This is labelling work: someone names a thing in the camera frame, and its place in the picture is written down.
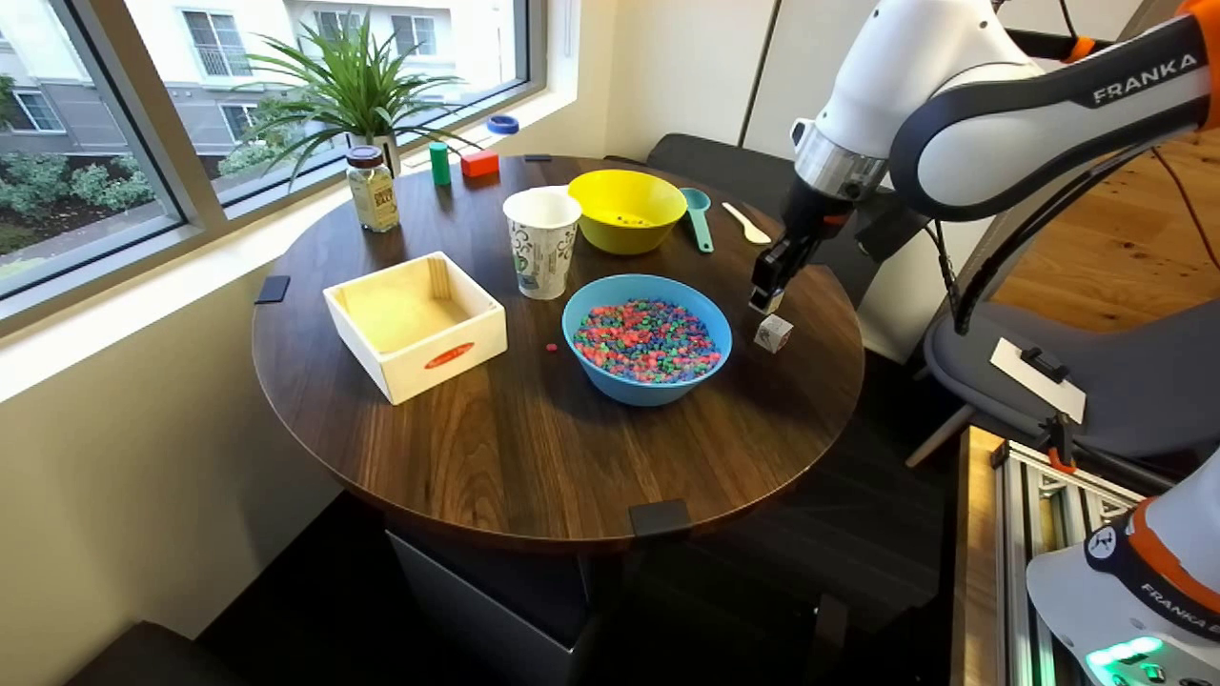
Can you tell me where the green block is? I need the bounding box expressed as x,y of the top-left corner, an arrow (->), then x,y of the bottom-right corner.
428,142 -> 453,187

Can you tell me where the aluminium frame rail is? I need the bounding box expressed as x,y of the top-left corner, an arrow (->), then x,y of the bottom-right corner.
948,425 -> 1134,686

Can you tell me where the blue bowl of beads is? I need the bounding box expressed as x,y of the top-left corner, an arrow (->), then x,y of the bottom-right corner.
561,276 -> 733,409

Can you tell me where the white plastic spoon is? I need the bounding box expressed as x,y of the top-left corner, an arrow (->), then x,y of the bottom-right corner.
721,202 -> 771,249

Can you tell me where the red block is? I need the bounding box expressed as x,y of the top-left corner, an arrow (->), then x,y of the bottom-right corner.
458,151 -> 498,187

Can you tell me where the grey chair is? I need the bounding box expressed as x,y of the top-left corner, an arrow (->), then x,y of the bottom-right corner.
924,301 -> 1220,460

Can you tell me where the blue lid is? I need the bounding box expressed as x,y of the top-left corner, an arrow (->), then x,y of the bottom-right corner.
489,115 -> 521,136

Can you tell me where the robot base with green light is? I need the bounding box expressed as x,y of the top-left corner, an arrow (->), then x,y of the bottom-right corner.
1025,450 -> 1220,686

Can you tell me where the potted green plant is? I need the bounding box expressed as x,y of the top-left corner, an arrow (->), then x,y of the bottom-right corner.
246,14 -> 451,168

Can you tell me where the white top block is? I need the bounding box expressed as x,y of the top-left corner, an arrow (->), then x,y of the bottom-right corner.
755,315 -> 794,353

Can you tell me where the black table clamp pad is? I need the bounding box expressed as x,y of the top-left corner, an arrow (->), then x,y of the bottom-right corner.
255,276 -> 289,305

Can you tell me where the glass jar with label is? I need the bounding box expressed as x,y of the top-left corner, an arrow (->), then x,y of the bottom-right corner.
347,146 -> 399,231

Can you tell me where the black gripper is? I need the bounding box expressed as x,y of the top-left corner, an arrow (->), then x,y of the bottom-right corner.
746,207 -> 842,315

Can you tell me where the yellow bowl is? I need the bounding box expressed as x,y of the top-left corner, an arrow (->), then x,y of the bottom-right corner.
568,168 -> 686,254

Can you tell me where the white wooden box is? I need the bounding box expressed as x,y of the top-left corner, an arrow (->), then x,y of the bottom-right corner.
325,250 -> 505,405

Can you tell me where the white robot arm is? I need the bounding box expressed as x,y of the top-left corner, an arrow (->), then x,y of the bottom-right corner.
746,0 -> 1220,311

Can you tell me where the teal measuring scoop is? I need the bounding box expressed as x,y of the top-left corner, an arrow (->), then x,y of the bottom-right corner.
683,187 -> 714,254

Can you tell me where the patterned paper cup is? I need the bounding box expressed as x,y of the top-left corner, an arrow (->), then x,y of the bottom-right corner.
502,187 -> 578,301

